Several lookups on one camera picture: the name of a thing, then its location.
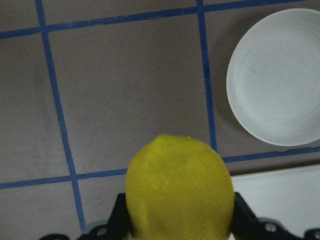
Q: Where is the yellow lemon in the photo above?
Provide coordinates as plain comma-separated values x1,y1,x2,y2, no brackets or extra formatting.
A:
125,135,235,240

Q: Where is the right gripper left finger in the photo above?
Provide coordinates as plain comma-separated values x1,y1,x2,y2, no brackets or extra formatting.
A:
37,192,132,240

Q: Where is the cream round plate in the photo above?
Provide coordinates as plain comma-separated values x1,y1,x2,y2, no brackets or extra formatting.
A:
226,8,320,146

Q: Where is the white rectangular tray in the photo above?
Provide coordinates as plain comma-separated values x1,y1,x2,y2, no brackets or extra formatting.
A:
232,165,320,237

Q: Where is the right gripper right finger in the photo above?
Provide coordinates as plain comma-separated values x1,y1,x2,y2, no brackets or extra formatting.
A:
231,192,320,240

